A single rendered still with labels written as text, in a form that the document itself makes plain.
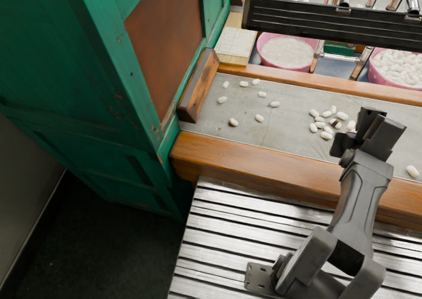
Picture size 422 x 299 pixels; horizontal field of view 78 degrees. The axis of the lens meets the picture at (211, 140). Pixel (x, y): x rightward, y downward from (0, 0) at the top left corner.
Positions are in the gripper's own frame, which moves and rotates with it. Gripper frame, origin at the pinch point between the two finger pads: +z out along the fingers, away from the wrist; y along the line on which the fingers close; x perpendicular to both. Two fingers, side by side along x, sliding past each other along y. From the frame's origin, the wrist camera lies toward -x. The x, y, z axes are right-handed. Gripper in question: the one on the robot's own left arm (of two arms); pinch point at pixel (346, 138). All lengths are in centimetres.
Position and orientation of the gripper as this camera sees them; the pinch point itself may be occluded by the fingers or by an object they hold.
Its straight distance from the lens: 82.0
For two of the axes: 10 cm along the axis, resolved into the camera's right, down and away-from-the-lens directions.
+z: 2.5, -2.8, 9.2
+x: -1.5, 9.3, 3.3
